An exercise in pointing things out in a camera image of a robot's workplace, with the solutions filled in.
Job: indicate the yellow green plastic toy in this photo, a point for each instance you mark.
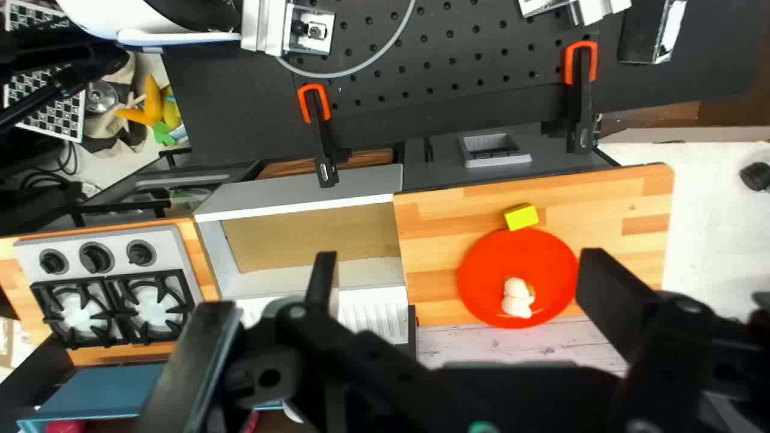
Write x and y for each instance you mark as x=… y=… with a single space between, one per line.
x=153 y=110

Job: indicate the yellow small block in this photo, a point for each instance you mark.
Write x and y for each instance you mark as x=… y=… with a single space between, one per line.
x=521 y=218

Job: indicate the white toy food piece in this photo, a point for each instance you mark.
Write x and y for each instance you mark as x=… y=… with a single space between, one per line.
x=518 y=299

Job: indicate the orange round plate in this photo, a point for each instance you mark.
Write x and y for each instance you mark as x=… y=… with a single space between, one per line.
x=497 y=265

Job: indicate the perforated metal panel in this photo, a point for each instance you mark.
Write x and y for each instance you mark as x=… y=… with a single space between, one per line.
x=56 y=116

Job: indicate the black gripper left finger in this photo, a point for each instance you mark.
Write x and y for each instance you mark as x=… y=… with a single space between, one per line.
x=365 y=353

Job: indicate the black stove knob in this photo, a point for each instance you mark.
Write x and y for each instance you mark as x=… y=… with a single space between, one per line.
x=55 y=260
x=98 y=255
x=141 y=253

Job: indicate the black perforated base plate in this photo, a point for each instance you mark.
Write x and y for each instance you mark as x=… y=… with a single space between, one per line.
x=466 y=80

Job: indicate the teal storage bin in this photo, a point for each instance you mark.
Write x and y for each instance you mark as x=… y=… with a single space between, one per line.
x=98 y=393
x=482 y=430

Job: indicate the silver aluminium bracket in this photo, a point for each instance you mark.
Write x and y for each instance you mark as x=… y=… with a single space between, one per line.
x=298 y=27
x=561 y=9

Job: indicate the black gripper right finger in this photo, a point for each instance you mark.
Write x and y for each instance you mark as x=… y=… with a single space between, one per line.
x=641 y=320

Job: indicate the grey rectangular frame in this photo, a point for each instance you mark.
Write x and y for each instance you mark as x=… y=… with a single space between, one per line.
x=472 y=153

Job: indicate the black round knob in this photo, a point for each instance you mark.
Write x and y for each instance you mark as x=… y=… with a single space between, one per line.
x=756 y=175

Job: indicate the black stove grate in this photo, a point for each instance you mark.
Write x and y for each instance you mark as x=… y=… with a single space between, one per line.
x=187 y=308
x=41 y=316

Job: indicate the black orange bar clamp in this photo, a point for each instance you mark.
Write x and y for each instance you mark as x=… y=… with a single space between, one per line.
x=579 y=104
x=327 y=146

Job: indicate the white sink basin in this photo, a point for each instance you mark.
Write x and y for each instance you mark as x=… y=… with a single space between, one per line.
x=305 y=193

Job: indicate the red toy radish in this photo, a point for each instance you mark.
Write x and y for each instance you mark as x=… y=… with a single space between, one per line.
x=256 y=421
x=61 y=426

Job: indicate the wooden kitchen counter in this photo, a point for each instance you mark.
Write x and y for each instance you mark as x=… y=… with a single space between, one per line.
x=449 y=231

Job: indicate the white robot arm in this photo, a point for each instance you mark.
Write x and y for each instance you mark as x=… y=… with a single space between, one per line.
x=146 y=24

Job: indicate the grey stove panel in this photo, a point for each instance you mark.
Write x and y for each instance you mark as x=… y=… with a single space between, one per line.
x=173 y=243

